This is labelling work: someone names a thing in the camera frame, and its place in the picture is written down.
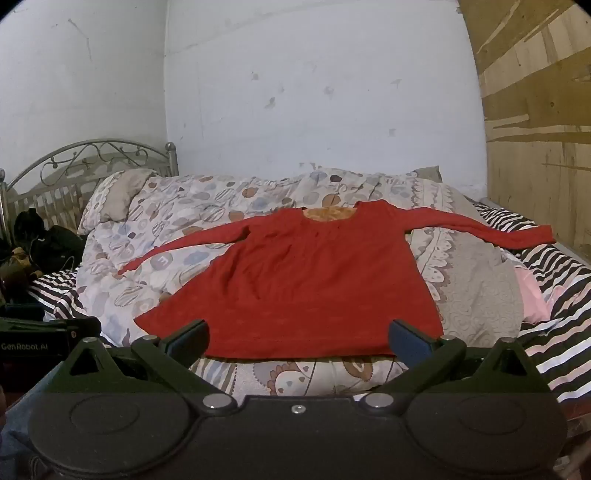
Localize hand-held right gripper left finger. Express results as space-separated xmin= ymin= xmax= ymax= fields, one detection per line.
xmin=46 ymin=319 xmax=237 ymax=411

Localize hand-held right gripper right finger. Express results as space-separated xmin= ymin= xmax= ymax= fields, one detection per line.
xmin=361 ymin=320 xmax=548 ymax=411

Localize red long-sleeved dress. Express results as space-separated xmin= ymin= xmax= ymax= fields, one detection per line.
xmin=117 ymin=201 xmax=556 ymax=361

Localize person's blue jeans leg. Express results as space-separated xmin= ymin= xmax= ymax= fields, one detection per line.
xmin=0 ymin=387 xmax=47 ymax=480

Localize pink cloth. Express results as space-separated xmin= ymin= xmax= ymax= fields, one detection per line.
xmin=512 ymin=267 xmax=553 ymax=325

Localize patterned quilt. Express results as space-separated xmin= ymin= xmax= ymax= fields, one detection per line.
xmin=76 ymin=166 xmax=523 ymax=398

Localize beige pillow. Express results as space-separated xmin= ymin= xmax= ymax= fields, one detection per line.
xmin=78 ymin=168 xmax=158 ymax=235

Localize black and white striped bedsheet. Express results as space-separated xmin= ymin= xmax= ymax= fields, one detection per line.
xmin=28 ymin=198 xmax=591 ymax=408

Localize metal bed headboard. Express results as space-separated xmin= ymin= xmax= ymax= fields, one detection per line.
xmin=0 ymin=141 xmax=179 ymax=241

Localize brown patterned curtain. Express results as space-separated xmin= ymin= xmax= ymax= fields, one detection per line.
xmin=456 ymin=0 xmax=591 ymax=269

